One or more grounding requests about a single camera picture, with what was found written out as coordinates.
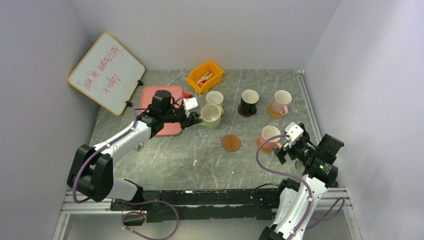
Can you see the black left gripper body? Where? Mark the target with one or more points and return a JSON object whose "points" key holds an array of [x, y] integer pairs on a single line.
{"points": [[173, 115]]}

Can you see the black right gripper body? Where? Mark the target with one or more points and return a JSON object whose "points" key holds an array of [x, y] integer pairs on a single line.
{"points": [[301, 149]]}

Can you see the pink mug white inside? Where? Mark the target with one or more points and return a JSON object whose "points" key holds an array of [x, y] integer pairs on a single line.
{"points": [[282, 99]]}

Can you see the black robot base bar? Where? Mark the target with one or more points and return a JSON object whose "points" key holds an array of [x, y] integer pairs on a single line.
{"points": [[259, 203]]}

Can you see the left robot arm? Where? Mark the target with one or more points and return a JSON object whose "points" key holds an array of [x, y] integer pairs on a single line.
{"points": [[91, 176]]}

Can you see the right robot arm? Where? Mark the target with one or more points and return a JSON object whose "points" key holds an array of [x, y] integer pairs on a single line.
{"points": [[299, 196]]}

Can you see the orange patterned coaster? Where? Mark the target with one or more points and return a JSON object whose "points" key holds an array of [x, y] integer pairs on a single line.
{"points": [[264, 150], [274, 114]]}

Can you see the light wooden round coaster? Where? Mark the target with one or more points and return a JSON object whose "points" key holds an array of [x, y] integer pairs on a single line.
{"points": [[231, 142]]}

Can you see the dark brown wooden coaster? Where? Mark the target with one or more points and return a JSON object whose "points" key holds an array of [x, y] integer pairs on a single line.
{"points": [[242, 113]]}

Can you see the pink plastic tray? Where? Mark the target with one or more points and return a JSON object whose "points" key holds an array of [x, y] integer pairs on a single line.
{"points": [[169, 129]]}

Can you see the yellow plastic bin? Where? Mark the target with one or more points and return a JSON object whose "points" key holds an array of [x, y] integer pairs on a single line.
{"points": [[200, 71]]}

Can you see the red white marker pens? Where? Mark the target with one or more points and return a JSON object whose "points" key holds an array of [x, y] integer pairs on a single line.
{"points": [[202, 81]]}

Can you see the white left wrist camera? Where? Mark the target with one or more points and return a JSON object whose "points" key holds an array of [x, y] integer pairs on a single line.
{"points": [[189, 102]]}

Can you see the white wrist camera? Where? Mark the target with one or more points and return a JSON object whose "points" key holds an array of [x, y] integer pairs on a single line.
{"points": [[189, 102], [294, 132]]}

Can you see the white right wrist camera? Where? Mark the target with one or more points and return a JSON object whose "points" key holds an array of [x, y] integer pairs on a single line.
{"points": [[294, 132]]}

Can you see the whiteboard with yellow frame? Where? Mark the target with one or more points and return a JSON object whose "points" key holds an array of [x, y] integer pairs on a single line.
{"points": [[108, 74]]}

